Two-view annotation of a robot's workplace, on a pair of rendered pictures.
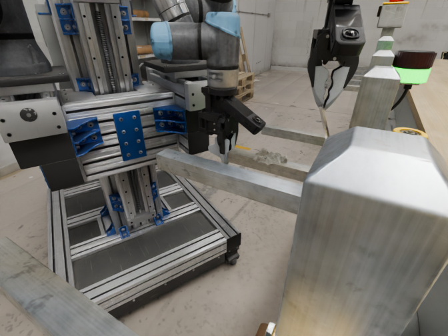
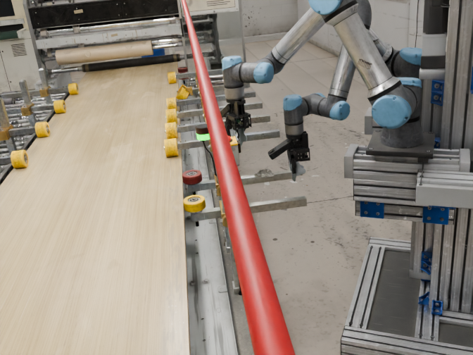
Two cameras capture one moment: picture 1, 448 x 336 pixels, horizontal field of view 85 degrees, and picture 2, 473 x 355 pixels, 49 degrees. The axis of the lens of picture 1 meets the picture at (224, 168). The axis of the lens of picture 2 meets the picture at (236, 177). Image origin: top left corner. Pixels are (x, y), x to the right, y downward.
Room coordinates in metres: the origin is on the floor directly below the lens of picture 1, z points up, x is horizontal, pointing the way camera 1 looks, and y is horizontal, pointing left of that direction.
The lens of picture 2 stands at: (2.13, -1.32, 1.71)
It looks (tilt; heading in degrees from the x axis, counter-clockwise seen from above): 23 degrees down; 146
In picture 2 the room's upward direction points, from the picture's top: 6 degrees counter-clockwise
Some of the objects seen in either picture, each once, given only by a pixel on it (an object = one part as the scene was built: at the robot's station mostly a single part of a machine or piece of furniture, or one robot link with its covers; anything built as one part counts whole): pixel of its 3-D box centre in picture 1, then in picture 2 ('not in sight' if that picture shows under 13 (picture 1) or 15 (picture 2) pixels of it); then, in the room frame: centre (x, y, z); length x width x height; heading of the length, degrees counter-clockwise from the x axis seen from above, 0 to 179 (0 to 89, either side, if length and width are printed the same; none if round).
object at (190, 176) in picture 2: not in sight; (193, 184); (0.40, -0.37, 0.85); 0.08 x 0.08 x 0.11
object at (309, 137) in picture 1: (327, 141); (248, 208); (0.72, -0.33, 0.84); 0.43 x 0.03 x 0.04; 60
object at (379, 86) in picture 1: (334, 234); not in sight; (0.28, -0.17, 0.87); 0.03 x 0.03 x 0.48; 60
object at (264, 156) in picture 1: (270, 155); (264, 171); (0.55, -0.12, 0.87); 0.09 x 0.07 x 0.02; 60
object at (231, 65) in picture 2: not in sight; (233, 72); (0.54, -0.21, 1.31); 0.09 x 0.08 x 0.11; 25
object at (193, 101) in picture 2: not in sight; (213, 98); (-0.38, 0.27, 0.95); 0.50 x 0.04 x 0.04; 60
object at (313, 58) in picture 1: (320, 64); not in sight; (0.52, -0.19, 1.09); 0.05 x 0.02 x 0.09; 80
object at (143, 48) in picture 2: not in sight; (129, 49); (-2.04, 0.53, 1.05); 1.43 x 0.12 x 0.12; 60
